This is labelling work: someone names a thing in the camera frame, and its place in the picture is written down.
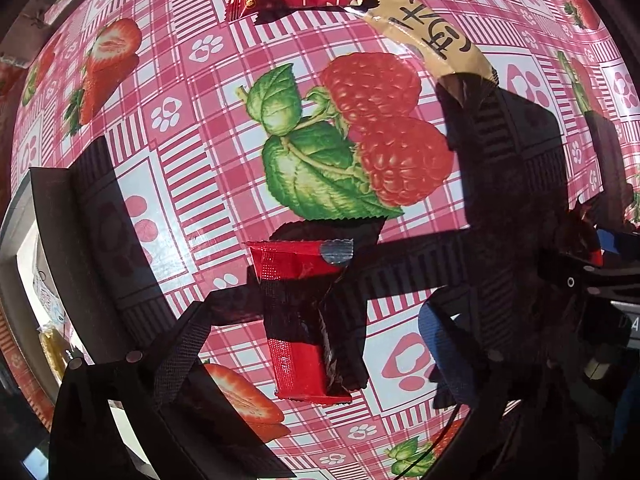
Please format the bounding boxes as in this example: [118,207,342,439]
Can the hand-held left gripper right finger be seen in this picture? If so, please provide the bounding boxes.
[419,286,602,480]

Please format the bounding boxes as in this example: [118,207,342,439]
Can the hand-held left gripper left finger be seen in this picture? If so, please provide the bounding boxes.
[47,300,297,480]

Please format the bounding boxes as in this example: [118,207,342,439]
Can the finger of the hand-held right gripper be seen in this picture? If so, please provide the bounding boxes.
[597,227,640,266]

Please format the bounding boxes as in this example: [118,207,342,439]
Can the yellow snack packet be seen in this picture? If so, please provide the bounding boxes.
[39,327,76,381]

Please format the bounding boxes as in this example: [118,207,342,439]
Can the white cardboard box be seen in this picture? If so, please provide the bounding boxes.
[0,165,108,366]

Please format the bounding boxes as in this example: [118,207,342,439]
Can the beige snack packet black print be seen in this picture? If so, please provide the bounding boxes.
[350,0,501,93]

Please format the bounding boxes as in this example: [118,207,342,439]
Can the pink plaid strawberry tablecloth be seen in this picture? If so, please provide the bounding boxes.
[0,0,640,480]

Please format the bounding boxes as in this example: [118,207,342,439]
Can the black cable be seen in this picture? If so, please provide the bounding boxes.
[390,404,462,480]

